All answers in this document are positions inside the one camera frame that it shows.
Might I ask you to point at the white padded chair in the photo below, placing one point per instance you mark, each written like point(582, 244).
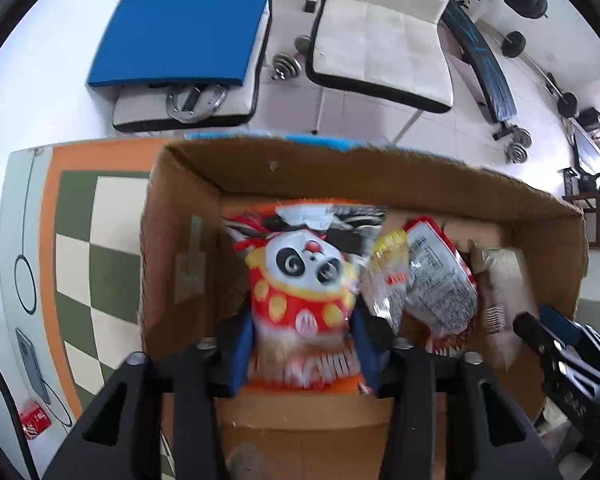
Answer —
point(145, 110)
point(380, 35)

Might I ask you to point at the panda print snack packet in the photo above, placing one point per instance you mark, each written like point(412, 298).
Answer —
point(300, 280)

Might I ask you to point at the blue seat cushion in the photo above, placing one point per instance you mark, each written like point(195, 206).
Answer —
point(180, 35)

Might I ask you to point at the metal weight plate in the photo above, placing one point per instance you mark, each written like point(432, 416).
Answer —
point(195, 102)

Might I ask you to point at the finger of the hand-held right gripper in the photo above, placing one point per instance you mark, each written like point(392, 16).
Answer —
point(527, 327)
point(560, 322)

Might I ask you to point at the yellow clear snack packet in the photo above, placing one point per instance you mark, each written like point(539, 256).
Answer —
point(387, 260)

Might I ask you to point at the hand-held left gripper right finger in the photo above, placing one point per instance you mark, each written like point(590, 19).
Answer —
point(367, 355)

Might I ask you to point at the chrome dumbbell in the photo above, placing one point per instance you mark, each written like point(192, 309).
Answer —
point(287, 62)
point(517, 145)

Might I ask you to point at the red white label snack packet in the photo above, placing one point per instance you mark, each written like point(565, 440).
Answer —
point(440, 280)

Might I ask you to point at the barbell with black plates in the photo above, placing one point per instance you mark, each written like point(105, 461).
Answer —
point(512, 44)

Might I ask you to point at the dark blue weight bench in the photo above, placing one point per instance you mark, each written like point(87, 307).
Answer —
point(485, 60)

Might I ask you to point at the small black box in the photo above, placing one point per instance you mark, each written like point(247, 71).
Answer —
point(590, 117)

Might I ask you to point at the brown cardboard box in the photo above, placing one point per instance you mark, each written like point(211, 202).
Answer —
point(330, 170)

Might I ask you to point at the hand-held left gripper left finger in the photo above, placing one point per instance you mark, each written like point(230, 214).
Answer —
point(240, 355)

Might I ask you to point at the dark wooden furniture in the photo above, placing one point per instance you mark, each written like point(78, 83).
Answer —
point(590, 195)

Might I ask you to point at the grey smartphone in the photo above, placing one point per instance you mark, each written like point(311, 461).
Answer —
point(30, 360)

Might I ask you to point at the green white checkered mat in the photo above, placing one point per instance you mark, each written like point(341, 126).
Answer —
point(80, 210)

